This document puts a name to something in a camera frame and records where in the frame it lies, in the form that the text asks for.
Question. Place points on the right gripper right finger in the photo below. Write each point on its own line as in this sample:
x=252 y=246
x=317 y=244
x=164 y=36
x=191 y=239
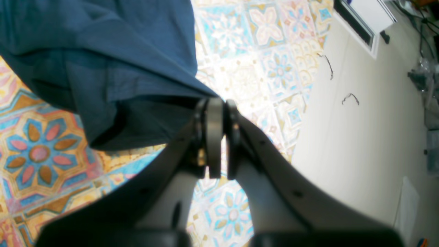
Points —
x=287 y=210

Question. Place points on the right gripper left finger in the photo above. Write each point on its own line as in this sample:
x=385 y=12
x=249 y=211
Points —
x=151 y=209

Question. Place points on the dark navy t-shirt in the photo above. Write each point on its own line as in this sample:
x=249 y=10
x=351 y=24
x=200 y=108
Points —
x=126 y=67

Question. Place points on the white wall outlet box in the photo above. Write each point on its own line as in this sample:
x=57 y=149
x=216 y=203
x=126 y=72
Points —
x=368 y=20

